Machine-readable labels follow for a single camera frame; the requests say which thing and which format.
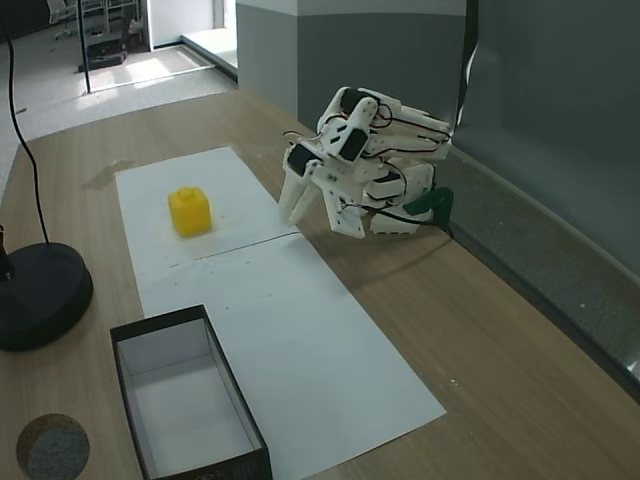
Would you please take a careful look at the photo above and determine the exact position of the white paper sheet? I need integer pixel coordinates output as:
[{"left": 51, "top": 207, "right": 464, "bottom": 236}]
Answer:
[
  {"left": 114, "top": 146, "right": 302, "bottom": 262},
  {"left": 132, "top": 233, "right": 448, "bottom": 480}
]

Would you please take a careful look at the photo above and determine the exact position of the yellow cube block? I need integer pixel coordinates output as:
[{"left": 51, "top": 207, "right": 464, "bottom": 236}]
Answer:
[{"left": 167, "top": 185, "right": 213, "bottom": 238}]

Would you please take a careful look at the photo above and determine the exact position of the black hanging wall cable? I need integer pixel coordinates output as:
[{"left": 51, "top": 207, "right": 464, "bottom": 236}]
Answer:
[{"left": 452, "top": 0, "right": 482, "bottom": 137}]

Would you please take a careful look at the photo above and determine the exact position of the white office chair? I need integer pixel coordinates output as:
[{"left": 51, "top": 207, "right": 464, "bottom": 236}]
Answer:
[{"left": 46, "top": 0, "right": 76, "bottom": 42}]

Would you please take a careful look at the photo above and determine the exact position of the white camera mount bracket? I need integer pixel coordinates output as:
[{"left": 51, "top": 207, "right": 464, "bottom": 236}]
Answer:
[{"left": 314, "top": 169, "right": 372, "bottom": 240}]

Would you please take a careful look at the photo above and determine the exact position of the green table clamp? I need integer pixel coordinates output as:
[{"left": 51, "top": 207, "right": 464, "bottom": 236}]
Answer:
[{"left": 403, "top": 187, "right": 456, "bottom": 230}]

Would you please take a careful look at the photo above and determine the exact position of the black vertical pole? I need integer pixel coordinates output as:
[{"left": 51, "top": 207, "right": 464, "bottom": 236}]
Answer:
[{"left": 77, "top": 0, "right": 95, "bottom": 95}]

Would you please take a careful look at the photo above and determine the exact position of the black round stand base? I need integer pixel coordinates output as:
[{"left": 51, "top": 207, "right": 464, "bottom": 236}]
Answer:
[{"left": 0, "top": 224, "right": 95, "bottom": 352}]

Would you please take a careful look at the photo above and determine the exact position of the thin black stand cable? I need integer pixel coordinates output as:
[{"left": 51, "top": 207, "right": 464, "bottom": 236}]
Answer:
[{"left": 0, "top": 0, "right": 51, "bottom": 246}]

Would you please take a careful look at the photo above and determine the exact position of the black equipment case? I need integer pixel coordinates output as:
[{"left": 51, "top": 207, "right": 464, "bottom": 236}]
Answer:
[{"left": 77, "top": 34, "right": 127, "bottom": 72}]

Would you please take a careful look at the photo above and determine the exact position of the black camera cable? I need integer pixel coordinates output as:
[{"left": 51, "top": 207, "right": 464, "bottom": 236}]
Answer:
[{"left": 368, "top": 208, "right": 455, "bottom": 237}]

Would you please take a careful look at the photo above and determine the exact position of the brown cardboard box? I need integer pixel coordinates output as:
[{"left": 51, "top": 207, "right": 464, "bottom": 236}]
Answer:
[{"left": 109, "top": 303, "right": 274, "bottom": 480}]

